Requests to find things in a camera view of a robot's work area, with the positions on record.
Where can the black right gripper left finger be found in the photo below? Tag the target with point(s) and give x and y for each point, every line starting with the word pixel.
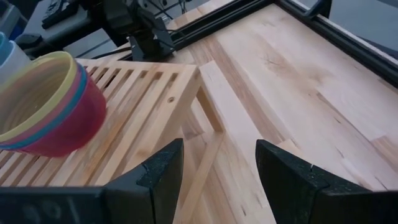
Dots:
pixel 155 186

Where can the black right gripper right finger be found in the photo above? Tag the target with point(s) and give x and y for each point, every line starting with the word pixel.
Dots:
pixel 295 193

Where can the small pink bowl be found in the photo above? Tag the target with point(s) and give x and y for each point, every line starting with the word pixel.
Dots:
pixel 87 124

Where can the small teal bowl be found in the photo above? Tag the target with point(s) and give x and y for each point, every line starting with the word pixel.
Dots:
pixel 84 88

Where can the small yellow bowl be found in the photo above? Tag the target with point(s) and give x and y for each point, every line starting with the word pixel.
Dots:
pixel 31 93

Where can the large white translucent bowl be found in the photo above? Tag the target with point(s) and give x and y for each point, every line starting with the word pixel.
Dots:
pixel 14 65

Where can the large blue bowl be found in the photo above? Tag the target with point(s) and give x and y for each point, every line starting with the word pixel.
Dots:
pixel 3 46

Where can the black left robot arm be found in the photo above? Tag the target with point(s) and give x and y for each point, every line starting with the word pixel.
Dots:
pixel 146 34

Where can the slatted wooden shelf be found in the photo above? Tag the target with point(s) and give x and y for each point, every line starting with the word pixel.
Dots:
pixel 146 102

